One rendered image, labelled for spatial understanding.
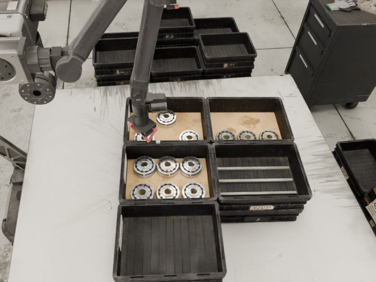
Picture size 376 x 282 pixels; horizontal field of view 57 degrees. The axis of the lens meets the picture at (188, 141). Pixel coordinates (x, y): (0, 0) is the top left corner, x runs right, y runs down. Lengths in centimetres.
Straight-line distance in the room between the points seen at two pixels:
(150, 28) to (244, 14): 327
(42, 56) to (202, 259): 92
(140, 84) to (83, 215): 73
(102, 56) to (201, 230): 171
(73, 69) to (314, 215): 125
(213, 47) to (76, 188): 166
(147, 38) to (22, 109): 222
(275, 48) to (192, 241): 278
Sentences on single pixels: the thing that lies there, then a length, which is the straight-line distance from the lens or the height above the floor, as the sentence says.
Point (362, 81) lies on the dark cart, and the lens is 318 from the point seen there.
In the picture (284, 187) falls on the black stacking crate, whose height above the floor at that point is 83.
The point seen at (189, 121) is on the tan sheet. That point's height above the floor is 83.
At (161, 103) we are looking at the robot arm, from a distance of 127.
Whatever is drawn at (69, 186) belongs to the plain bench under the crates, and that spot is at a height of 70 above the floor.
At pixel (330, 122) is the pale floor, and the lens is 325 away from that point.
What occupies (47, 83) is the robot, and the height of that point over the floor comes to 118.
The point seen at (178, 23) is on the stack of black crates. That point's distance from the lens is 313.
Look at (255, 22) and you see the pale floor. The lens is 422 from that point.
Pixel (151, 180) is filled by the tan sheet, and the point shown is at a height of 83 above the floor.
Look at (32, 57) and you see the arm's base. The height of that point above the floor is 148.
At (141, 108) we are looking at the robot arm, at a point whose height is 125.
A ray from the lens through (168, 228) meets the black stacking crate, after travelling 147.
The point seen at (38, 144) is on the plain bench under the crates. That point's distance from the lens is 197.
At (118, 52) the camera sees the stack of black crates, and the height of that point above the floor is 49.
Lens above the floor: 216
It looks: 51 degrees down
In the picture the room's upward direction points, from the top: 5 degrees clockwise
